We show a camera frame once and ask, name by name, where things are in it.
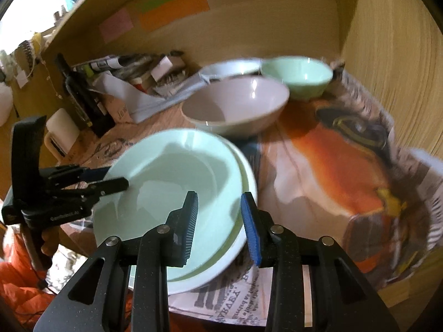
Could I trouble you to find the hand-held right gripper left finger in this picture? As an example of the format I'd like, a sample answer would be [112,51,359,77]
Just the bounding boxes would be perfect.
[33,191,199,332]

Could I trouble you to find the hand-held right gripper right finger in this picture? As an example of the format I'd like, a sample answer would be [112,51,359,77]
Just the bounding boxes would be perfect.
[241,192,404,332]

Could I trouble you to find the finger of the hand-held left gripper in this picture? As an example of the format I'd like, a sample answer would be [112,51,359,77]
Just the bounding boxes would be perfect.
[81,167,112,181]
[91,177,130,196]

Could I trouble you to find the light blue plate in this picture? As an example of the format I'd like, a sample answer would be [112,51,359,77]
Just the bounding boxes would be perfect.
[93,128,243,281]

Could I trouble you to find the white plate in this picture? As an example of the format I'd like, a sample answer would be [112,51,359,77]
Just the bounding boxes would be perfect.
[69,138,259,295]

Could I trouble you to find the pale pink bowl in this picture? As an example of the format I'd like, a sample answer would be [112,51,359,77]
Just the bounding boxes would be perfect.
[181,77,290,138]

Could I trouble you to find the light green bowl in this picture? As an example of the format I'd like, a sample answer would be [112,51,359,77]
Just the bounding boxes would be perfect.
[260,56,334,100]

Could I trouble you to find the white bowl with black dots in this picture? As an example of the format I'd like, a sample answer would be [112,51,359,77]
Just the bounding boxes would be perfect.
[199,60,262,81]

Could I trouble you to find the person's left hand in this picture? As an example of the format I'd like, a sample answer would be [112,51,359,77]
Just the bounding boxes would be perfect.
[41,226,60,268]

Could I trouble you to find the white mug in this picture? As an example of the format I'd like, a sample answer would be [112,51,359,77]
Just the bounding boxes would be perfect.
[44,108,81,157]

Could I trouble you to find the brown printed paper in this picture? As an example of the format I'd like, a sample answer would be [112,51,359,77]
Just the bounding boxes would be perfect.
[59,100,194,170]

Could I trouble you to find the dark wine bottle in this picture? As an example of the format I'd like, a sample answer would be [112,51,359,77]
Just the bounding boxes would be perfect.
[55,53,115,138]

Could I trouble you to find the white paper sheet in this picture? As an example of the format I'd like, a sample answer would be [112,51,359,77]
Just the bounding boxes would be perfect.
[95,72,208,124]

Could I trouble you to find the orange clothing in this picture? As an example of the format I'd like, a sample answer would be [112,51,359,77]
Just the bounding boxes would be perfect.
[0,242,74,332]

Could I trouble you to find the colour newspaper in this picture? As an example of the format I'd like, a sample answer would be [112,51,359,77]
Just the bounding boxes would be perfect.
[169,60,443,322]

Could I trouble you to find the stack of papers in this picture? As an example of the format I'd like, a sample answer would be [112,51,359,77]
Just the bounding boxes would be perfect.
[73,53,167,77]

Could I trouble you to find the white card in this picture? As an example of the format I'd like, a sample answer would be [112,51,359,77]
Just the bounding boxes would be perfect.
[150,55,185,81]

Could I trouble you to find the pink sticky note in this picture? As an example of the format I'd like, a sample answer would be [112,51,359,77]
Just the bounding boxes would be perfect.
[99,7,134,44]

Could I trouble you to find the orange and green sticky notes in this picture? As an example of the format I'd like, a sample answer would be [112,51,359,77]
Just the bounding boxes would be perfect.
[138,0,210,32]

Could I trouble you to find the green sticky note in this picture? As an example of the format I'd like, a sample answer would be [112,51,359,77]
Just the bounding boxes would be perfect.
[135,0,184,12]

